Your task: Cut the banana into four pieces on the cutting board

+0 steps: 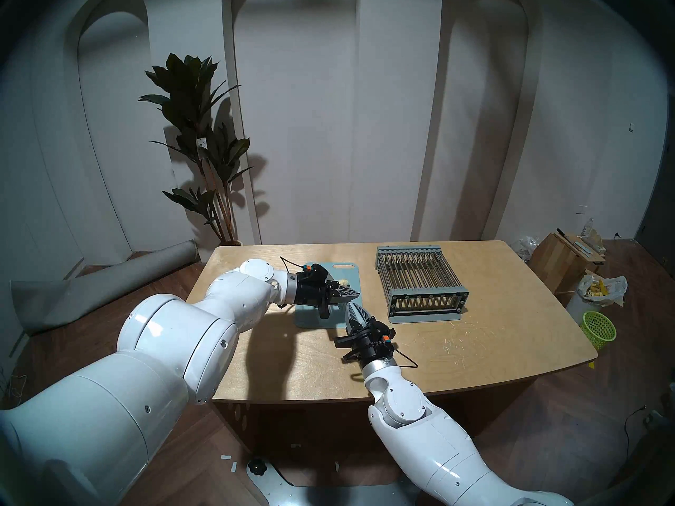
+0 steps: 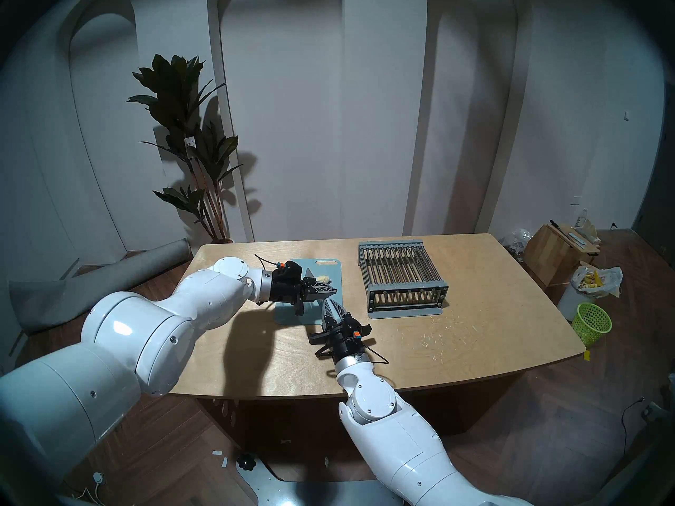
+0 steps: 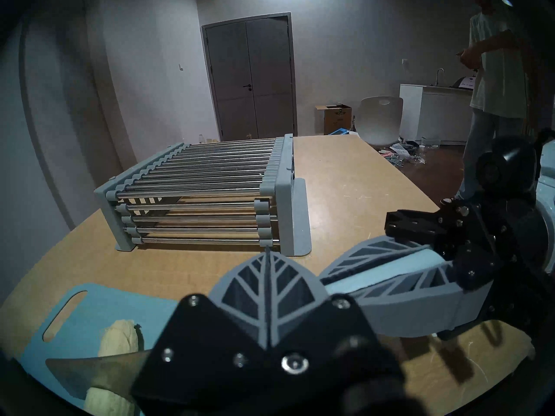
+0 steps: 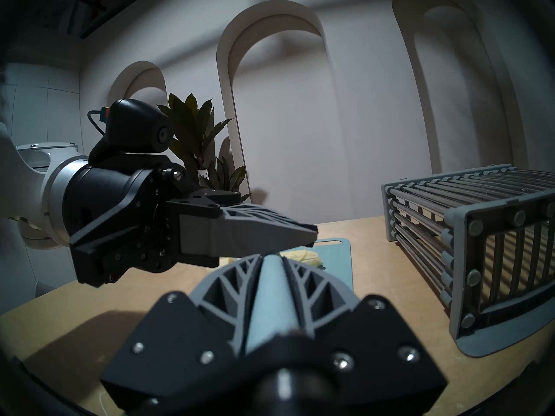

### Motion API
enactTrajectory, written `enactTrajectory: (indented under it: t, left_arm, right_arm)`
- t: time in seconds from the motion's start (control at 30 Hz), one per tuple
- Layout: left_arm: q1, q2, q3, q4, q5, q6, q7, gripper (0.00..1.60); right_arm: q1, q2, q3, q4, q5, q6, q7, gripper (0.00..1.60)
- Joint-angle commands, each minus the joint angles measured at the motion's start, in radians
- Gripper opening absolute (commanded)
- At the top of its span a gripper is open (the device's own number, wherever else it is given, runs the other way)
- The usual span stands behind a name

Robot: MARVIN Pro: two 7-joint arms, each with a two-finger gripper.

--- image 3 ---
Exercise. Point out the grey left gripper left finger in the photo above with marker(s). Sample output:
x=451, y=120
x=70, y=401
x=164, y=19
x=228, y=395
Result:
x=243, y=294

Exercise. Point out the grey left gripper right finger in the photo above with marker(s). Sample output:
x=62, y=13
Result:
x=297, y=296

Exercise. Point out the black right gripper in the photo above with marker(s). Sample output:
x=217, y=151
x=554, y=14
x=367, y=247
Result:
x=507, y=246

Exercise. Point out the peeled banana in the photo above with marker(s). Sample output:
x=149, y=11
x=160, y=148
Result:
x=119, y=337

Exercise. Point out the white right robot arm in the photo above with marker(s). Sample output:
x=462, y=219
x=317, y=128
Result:
x=547, y=211

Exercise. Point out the blue cutting board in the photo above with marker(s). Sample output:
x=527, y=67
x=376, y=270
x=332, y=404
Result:
x=130, y=302

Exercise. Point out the grey dish rack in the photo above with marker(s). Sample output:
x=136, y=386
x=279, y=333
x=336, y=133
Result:
x=199, y=177

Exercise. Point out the white chair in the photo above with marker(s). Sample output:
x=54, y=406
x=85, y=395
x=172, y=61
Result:
x=381, y=120

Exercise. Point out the white cabinet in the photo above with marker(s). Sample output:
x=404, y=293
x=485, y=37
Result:
x=433, y=112

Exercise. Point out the cardboard box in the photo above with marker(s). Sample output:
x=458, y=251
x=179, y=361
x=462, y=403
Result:
x=334, y=118

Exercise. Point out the chrome faucet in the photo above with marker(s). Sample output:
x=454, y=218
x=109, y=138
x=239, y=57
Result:
x=439, y=75

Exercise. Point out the grey double door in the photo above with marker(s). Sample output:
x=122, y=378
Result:
x=249, y=77

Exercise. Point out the person in white shirt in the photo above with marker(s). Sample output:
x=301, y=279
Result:
x=498, y=73

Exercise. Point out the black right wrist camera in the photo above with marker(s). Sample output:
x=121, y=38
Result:
x=507, y=166

